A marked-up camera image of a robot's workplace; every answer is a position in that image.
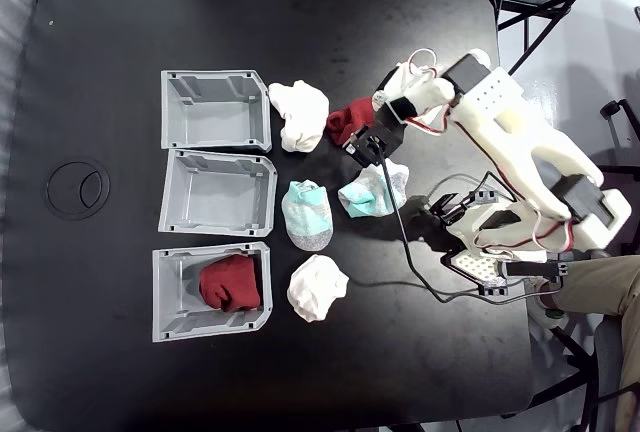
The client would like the black camera cable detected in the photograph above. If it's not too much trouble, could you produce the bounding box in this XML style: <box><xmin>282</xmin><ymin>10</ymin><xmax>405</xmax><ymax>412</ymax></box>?
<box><xmin>377</xmin><ymin>146</ymin><xmax>551</xmax><ymax>306</ymax></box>

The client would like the person's leg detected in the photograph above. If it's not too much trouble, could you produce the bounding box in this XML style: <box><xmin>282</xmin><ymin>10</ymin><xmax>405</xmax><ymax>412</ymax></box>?
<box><xmin>542</xmin><ymin>251</ymin><xmax>640</xmax><ymax>432</ymax></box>

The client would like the small black camera mount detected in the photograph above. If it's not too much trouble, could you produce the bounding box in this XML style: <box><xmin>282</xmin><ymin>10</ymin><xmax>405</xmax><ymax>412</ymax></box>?
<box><xmin>429</xmin><ymin>190</ymin><xmax>501</xmax><ymax>226</ymax></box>

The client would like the teal and grey sock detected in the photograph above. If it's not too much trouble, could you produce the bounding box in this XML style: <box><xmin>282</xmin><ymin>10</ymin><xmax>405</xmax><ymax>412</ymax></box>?
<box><xmin>280</xmin><ymin>179</ymin><xmax>335</xmax><ymax>252</ymax></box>
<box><xmin>337</xmin><ymin>160</ymin><xmax>410</xmax><ymax>219</ymax></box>

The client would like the dark red sock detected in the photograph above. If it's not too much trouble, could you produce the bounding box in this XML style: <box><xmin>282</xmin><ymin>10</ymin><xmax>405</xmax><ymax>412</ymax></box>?
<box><xmin>198</xmin><ymin>254</ymin><xmax>262</xmax><ymax>313</ymax></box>
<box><xmin>325</xmin><ymin>96</ymin><xmax>382</xmax><ymax>149</ymax></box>

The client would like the round black table grommet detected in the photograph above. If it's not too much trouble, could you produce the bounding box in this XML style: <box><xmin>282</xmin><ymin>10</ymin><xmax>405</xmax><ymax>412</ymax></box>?
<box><xmin>45</xmin><ymin>160</ymin><xmax>111</xmax><ymax>222</ymax></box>

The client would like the white sock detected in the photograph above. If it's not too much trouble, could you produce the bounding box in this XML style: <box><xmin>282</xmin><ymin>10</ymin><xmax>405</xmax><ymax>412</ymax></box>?
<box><xmin>286</xmin><ymin>253</ymin><xmax>350</xmax><ymax>323</ymax></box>
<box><xmin>268</xmin><ymin>79</ymin><xmax>331</xmax><ymax>154</ymax></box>

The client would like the person's white shoe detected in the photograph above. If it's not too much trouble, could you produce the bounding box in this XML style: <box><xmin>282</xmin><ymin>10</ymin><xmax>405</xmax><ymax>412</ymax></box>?
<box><xmin>532</xmin><ymin>276</ymin><xmax>569</xmax><ymax>331</ymax></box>

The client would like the black chair frame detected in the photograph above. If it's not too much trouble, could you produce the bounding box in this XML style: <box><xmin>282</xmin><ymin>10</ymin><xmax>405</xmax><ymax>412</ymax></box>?
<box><xmin>529</xmin><ymin>321</ymin><xmax>640</xmax><ymax>432</ymax></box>

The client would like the black chair base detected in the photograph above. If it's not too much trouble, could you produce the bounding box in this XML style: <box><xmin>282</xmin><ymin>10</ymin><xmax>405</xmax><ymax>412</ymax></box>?
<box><xmin>598</xmin><ymin>98</ymin><xmax>640</xmax><ymax>154</ymax></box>

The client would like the grey plastic bin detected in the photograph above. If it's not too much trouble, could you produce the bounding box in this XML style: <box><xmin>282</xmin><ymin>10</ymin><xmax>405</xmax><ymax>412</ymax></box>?
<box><xmin>157</xmin><ymin>148</ymin><xmax>279</xmax><ymax>237</ymax></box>
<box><xmin>151</xmin><ymin>240</ymin><xmax>274</xmax><ymax>344</ymax></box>
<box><xmin>159</xmin><ymin>69</ymin><xmax>274</xmax><ymax>153</ymax></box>

